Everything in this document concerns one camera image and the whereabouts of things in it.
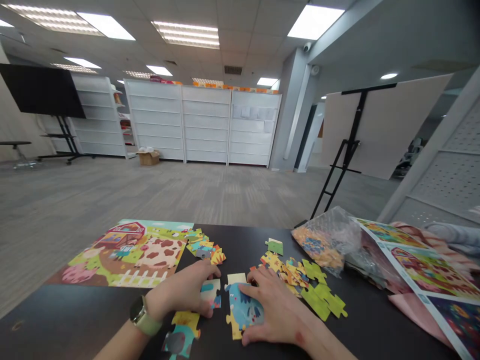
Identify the white dome security camera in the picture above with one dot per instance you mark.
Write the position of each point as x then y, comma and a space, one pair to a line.
307, 47

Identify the joined plain green puzzle pieces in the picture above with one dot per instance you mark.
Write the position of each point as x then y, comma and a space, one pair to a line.
324, 300

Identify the ceiling light panel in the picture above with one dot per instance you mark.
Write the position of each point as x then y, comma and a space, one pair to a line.
314, 21
106, 25
56, 19
187, 34

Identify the black round stool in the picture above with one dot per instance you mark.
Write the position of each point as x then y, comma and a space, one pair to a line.
17, 148

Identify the farm picture puzzle poster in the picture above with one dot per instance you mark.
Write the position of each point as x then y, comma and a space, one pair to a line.
131, 255

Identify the open cardboard box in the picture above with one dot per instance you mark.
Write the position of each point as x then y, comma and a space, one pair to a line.
149, 158

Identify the plastic bag of puzzle pieces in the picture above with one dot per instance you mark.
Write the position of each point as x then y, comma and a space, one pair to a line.
324, 242

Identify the large white board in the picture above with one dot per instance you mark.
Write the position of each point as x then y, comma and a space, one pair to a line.
397, 127

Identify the narrow white shelving unit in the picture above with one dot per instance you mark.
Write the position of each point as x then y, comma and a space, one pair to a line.
99, 120

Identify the grey blue folded cloth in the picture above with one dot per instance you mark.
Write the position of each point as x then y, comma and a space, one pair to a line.
455, 234

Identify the single green puzzle piece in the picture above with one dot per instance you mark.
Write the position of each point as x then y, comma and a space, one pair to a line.
275, 246

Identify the large pile of puzzle pieces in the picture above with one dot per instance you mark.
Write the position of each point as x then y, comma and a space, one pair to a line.
288, 272

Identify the black easel stand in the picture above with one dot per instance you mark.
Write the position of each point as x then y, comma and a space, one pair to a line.
339, 165

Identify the yellow and grey puzzle piece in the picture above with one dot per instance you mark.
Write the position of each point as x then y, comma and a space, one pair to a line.
182, 332

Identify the wide white shelving unit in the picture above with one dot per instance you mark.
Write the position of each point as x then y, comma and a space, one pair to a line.
202, 125

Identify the person's right hand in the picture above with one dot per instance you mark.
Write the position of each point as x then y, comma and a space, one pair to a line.
283, 311

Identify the teal and white puzzle piece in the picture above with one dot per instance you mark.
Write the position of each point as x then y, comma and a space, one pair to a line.
213, 287

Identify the person's left hand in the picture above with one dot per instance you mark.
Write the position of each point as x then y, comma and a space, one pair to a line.
180, 290

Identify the small pile of puzzle pieces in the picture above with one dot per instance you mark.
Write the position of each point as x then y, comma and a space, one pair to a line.
204, 245

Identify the blue bird joined puzzle pieces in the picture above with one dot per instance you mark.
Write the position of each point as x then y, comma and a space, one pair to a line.
240, 311

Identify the black screen on wheeled stand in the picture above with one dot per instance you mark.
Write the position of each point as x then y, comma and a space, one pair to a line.
41, 90

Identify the white perforated panel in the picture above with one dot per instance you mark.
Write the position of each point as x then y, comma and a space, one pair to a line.
446, 176

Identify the printed sheet of puzzle pictures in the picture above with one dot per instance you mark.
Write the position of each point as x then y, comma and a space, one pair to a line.
427, 272

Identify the empty crumpled plastic bag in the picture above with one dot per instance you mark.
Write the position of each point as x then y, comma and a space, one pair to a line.
369, 264

